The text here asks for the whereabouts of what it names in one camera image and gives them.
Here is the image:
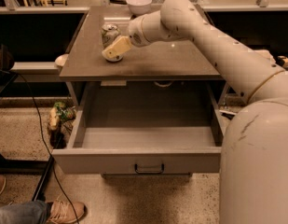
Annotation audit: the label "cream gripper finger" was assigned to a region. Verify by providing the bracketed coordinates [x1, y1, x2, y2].
[102, 35, 132, 59]

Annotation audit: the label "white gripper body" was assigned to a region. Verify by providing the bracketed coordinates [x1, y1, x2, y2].
[128, 16, 150, 47]

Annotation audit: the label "green white 7up can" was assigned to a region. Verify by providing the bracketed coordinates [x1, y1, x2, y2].
[101, 23, 121, 49]

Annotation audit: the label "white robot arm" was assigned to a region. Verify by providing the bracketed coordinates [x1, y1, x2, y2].
[103, 0, 288, 224]

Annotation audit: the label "open grey top drawer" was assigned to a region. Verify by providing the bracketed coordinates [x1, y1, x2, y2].
[52, 81, 224, 175]

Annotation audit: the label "white ceramic bowl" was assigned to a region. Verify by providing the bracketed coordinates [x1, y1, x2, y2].
[126, 0, 152, 16]

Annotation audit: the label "grey cabinet with countertop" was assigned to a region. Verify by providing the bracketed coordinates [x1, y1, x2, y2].
[59, 5, 231, 110]

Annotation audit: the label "white plate on ledge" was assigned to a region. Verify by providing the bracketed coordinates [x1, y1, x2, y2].
[55, 54, 68, 67]

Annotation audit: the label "green yellow snack bags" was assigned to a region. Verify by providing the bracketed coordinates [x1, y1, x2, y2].
[48, 102, 76, 131]

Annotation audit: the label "tan laced shoe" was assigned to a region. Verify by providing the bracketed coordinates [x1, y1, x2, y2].
[48, 200, 85, 224]

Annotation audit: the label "blue jeans leg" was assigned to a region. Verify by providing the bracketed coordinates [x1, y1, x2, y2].
[0, 201, 52, 224]

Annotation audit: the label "long black floor cable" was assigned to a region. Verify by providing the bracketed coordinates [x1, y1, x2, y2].
[16, 72, 81, 224]

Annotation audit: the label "black table leg frame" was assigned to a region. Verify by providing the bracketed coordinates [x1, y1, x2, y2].
[0, 154, 54, 201]

